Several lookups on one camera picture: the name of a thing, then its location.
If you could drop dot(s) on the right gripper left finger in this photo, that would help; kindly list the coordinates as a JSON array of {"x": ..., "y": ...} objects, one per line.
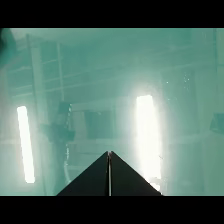
[{"x": 94, "y": 180}]

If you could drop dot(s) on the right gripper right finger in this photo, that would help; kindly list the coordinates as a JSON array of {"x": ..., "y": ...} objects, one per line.
[{"x": 128, "y": 180}]

